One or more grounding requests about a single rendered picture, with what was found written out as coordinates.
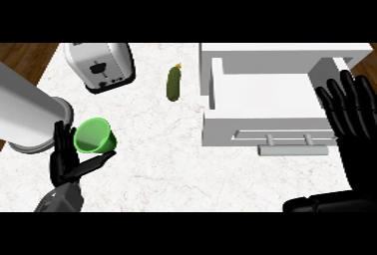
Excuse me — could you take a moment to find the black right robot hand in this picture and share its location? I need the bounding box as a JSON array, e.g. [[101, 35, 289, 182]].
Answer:
[[280, 69, 377, 213]]

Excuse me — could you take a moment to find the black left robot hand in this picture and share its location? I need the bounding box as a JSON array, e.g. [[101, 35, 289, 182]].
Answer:
[[48, 120, 119, 188]]

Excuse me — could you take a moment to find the green cup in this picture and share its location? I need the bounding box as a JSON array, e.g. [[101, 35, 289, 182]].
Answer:
[[72, 117, 119, 155]]

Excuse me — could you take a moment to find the white drawer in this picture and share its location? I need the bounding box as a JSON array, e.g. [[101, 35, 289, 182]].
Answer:
[[206, 56, 353, 113], [199, 109, 341, 147]]

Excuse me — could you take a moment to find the white drawer front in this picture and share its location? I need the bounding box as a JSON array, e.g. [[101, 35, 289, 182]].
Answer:
[[199, 109, 341, 147]]

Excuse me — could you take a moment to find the pale grey cylinder appliance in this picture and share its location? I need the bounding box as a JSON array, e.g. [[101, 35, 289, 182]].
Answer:
[[0, 61, 76, 155]]

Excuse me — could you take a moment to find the silver toaster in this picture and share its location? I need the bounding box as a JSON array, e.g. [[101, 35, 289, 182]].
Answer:
[[62, 42, 138, 96]]

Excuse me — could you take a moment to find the green cucumber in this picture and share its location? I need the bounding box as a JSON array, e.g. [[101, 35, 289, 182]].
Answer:
[[165, 62, 184, 103]]

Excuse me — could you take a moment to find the white cabinet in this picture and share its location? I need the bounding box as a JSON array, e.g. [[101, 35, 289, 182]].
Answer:
[[196, 42, 375, 98]]

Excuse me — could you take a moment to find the grey drawer handle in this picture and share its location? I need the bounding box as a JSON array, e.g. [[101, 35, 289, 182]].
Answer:
[[255, 133, 329, 157]]

